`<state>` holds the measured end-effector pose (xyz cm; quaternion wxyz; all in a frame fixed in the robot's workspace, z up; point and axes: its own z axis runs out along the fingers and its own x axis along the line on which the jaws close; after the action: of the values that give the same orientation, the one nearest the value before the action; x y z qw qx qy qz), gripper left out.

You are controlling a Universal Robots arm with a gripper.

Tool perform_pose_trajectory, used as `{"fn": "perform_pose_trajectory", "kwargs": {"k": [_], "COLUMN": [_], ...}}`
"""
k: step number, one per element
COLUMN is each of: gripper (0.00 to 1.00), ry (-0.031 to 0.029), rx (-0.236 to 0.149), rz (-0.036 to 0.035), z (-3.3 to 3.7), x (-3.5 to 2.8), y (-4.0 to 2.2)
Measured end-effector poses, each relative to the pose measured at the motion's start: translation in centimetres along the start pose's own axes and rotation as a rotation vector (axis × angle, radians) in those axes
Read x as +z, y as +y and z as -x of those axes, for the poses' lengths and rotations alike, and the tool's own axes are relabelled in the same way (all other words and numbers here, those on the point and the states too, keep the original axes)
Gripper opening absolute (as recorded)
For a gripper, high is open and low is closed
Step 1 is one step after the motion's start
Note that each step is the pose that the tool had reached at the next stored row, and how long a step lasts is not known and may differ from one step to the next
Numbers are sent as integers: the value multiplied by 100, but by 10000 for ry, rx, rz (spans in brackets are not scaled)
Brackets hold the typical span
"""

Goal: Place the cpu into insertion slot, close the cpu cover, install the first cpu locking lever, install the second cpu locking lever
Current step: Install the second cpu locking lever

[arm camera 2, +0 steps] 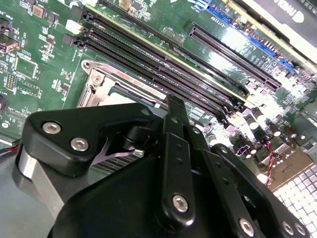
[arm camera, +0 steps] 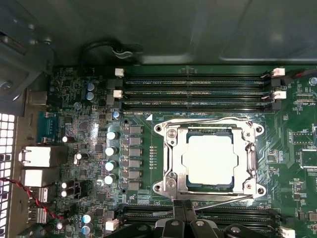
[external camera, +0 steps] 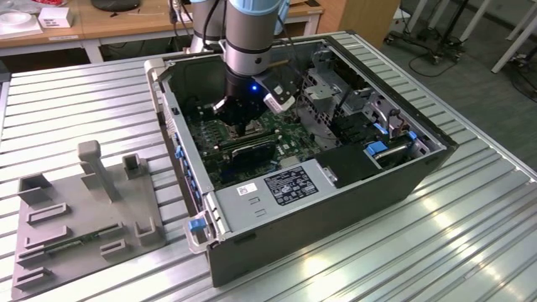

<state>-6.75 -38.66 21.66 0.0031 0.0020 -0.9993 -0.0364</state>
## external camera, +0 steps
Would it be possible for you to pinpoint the CPU socket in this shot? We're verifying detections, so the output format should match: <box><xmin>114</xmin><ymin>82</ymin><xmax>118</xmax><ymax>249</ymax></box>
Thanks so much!
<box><xmin>224</xmin><ymin>121</ymin><xmax>268</xmax><ymax>142</ymax></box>

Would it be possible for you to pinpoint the black plastic drive cover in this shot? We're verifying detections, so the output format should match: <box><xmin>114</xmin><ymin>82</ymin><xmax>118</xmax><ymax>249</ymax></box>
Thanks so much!
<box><xmin>314</xmin><ymin>146</ymin><xmax>381</xmax><ymax>189</ymax></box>

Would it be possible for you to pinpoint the green motherboard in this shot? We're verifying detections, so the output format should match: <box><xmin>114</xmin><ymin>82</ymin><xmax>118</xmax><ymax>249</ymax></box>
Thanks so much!
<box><xmin>186</xmin><ymin>94</ymin><xmax>322</xmax><ymax>191</ymax></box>

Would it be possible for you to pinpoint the black graphics card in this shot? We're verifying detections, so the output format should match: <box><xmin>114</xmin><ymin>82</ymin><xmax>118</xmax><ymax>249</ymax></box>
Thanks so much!
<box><xmin>229</xmin><ymin>140</ymin><xmax>277</xmax><ymax>167</ymax></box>

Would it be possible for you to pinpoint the silver metal drive cage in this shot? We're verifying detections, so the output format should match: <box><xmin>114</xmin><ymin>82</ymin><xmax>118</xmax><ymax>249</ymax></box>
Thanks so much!
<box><xmin>300</xmin><ymin>47</ymin><xmax>370</xmax><ymax>108</ymax></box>

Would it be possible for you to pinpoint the black power supply label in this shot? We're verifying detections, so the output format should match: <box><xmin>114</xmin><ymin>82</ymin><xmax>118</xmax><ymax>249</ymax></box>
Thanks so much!
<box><xmin>262</xmin><ymin>165</ymin><xmax>318</xmax><ymax>207</ymax></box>

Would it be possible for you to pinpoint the grey power supply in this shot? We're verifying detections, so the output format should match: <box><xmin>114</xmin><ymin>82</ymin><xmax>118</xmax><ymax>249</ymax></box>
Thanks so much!
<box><xmin>205</xmin><ymin>158</ymin><xmax>338</xmax><ymax>245</ymax></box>

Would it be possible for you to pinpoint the wooden desk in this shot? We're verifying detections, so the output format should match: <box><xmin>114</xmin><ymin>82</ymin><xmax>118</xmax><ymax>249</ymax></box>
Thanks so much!
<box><xmin>0</xmin><ymin>0</ymin><xmax>326</xmax><ymax>64</ymax></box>

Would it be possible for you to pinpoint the wooden cabinet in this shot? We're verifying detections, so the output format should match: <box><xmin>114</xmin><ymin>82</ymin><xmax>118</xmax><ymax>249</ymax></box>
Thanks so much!
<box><xmin>338</xmin><ymin>0</ymin><xmax>398</xmax><ymax>50</ymax></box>

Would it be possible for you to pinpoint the dark grey PC case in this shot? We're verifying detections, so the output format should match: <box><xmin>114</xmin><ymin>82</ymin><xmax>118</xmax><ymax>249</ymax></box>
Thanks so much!
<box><xmin>144</xmin><ymin>30</ymin><xmax>458</xmax><ymax>289</ymax></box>

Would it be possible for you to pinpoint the black monitor base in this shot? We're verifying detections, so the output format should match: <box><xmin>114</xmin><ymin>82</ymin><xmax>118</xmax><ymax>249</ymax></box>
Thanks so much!
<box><xmin>90</xmin><ymin>0</ymin><xmax>141</xmax><ymax>12</ymax></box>

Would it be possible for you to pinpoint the grey parts rack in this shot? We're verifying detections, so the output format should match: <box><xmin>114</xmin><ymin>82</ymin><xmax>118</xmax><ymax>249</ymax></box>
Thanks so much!
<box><xmin>8</xmin><ymin>140</ymin><xmax>170</xmax><ymax>299</ymax></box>

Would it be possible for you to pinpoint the white cardboard box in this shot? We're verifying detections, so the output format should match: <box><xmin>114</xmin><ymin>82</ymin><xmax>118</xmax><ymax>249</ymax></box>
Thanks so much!
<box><xmin>37</xmin><ymin>8</ymin><xmax>74</xmax><ymax>30</ymax></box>

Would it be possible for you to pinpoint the black wheeled stand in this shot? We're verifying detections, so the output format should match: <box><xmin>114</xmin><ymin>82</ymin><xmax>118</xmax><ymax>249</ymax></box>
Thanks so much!
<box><xmin>383</xmin><ymin>0</ymin><xmax>469</xmax><ymax>65</ymax></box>

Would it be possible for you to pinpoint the green RAM stick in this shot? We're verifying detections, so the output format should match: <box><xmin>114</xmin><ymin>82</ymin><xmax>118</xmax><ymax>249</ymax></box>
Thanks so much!
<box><xmin>41</xmin><ymin>231</ymin><xmax>105</xmax><ymax>252</ymax></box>

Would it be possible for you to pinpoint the white round plastic dish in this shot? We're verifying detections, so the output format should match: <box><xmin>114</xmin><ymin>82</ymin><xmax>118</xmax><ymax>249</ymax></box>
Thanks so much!
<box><xmin>0</xmin><ymin>11</ymin><xmax>42</xmax><ymax>35</ymax></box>

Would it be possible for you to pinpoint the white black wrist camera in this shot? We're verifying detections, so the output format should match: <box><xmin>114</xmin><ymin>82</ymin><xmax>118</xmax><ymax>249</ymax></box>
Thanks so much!
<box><xmin>253</xmin><ymin>73</ymin><xmax>301</xmax><ymax>114</ymax></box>

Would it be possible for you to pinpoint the black hanging cable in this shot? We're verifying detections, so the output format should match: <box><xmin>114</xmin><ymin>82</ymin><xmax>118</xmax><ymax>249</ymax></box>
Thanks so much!
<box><xmin>168</xmin><ymin>0</ymin><xmax>185</xmax><ymax>37</ymax></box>

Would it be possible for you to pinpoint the white table frame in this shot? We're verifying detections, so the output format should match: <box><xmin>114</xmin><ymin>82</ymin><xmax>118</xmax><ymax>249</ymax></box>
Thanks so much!
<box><xmin>405</xmin><ymin>0</ymin><xmax>491</xmax><ymax>43</ymax></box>
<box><xmin>490</xmin><ymin>0</ymin><xmax>537</xmax><ymax>75</ymax></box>

